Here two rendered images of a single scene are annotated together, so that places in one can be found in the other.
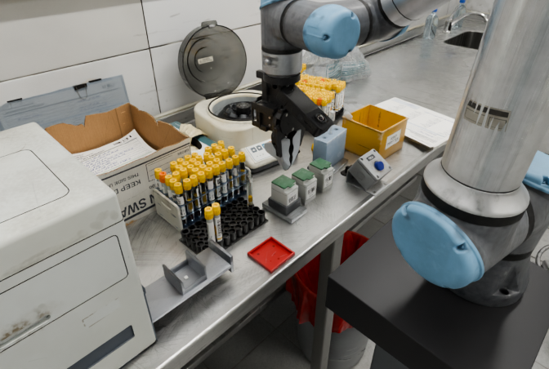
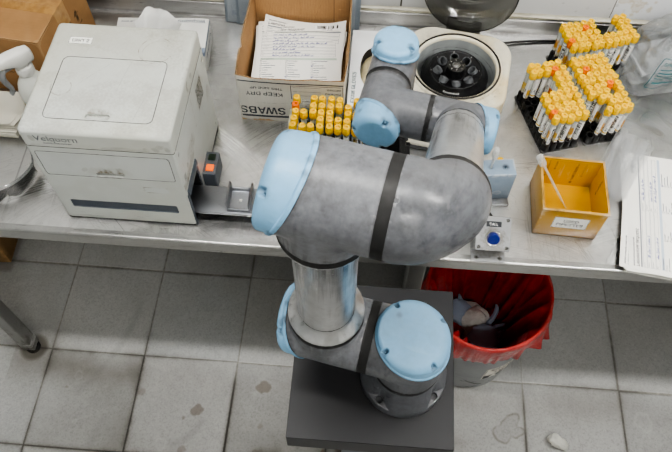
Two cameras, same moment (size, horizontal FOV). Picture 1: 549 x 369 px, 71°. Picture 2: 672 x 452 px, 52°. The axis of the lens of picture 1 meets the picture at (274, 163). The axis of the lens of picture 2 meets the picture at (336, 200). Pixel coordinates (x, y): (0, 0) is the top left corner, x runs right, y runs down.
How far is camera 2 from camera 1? 0.91 m
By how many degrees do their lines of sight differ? 42
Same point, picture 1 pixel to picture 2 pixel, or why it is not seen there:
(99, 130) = (311, 6)
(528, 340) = (356, 433)
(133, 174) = (276, 88)
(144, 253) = (249, 155)
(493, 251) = (303, 349)
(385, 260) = not seen: hidden behind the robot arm
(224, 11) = not seen: outside the picture
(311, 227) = not seen: hidden behind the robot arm
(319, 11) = (365, 102)
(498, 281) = (373, 388)
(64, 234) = (135, 146)
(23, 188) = (136, 101)
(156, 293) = (216, 196)
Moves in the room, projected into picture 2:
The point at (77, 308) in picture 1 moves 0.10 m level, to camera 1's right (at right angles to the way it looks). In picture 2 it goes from (140, 180) to (168, 215)
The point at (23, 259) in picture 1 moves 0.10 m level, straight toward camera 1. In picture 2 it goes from (111, 146) to (94, 192)
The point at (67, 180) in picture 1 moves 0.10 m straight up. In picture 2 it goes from (158, 111) to (146, 72)
